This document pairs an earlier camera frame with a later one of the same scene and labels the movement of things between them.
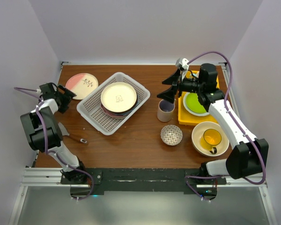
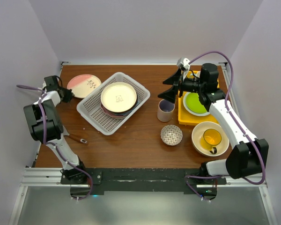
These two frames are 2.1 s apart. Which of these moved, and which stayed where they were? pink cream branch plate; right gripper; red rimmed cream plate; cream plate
Moved: red rimmed cream plate
Stayed: cream plate; right gripper; pink cream branch plate
